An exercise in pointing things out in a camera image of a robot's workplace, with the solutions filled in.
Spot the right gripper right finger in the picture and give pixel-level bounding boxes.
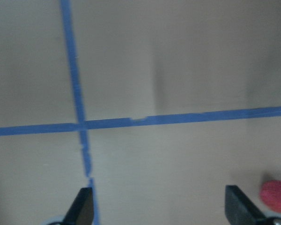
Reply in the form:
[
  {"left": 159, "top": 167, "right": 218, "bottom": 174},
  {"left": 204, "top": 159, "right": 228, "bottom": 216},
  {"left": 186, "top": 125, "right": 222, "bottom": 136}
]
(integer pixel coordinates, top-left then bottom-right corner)
[{"left": 224, "top": 185, "right": 267, "bottom": 225}]

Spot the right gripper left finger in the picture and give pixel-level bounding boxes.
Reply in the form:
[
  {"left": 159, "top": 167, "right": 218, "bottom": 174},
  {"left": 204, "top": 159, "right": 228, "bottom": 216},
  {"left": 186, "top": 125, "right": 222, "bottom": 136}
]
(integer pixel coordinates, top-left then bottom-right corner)
[{"left": 61, "top": 187, "right": 94, "bottom": 225}]

